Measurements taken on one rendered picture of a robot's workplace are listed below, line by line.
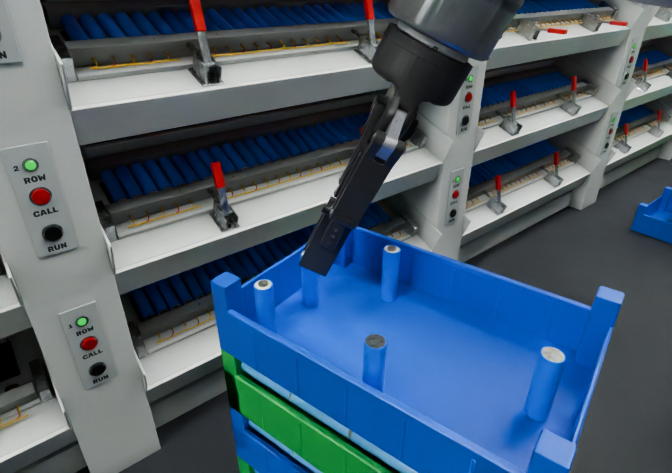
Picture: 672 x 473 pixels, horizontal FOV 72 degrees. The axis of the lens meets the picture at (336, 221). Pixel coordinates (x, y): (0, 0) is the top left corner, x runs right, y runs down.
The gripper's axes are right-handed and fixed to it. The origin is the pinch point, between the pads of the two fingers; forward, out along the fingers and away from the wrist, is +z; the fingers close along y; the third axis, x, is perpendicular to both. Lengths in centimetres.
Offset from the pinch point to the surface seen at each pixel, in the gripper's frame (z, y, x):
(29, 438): 41.1, -6.1, 21.9
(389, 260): 0.1, 1.0, -6.9
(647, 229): 3, 81, -88
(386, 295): 4.3, 1.0, -8.8
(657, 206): -2, 96, -95
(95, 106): 0.3, 4.9, 27.1
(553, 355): -6.0, -12.4, -17.6
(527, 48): -23, 63, -25
